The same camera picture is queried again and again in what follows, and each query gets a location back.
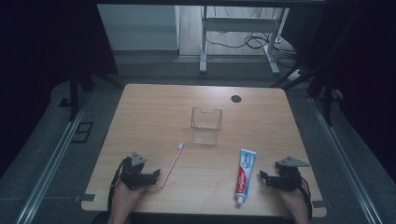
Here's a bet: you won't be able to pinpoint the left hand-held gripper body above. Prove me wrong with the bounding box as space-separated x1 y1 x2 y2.
119 151 157 190

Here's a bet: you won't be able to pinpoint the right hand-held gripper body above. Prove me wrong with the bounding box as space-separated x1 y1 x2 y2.
265 155 311 192

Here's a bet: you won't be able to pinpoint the pink toothbrush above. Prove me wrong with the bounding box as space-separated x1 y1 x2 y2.
160 142 186 189

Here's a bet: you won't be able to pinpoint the white blue toothpaste tube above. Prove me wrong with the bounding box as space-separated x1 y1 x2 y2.
233 147 258 206

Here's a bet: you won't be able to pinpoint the clear plastic cup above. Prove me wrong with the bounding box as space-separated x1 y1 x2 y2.
190 106 223 147

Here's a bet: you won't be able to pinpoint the person's left hand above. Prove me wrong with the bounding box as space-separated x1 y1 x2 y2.
111 179 148 217

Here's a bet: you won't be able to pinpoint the person's right hand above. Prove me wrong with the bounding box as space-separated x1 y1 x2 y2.
276 187 309 218

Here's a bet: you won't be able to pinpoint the black metal stand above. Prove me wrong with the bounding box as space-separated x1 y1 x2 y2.
68 61 125 123
270 63 344 127

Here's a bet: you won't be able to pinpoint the white power strip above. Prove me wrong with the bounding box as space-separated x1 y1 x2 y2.
287 68 304 83

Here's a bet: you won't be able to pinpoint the dark curtain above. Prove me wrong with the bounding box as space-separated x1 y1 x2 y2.
281 0 396 185
0 0 119 180

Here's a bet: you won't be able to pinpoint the white panel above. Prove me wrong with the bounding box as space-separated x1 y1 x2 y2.
96 4 181 52

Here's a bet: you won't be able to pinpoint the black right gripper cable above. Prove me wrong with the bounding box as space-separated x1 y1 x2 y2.
298 175 314 222

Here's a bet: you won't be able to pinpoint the aluminium floor rail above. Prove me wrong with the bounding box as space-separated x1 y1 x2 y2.
309 96 385 224
14 91 92 224

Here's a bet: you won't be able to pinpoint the black floor cables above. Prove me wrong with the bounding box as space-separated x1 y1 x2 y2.
205 7 301 69

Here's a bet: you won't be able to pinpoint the white metal desk frame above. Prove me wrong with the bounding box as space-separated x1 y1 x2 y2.
199 5 291 77

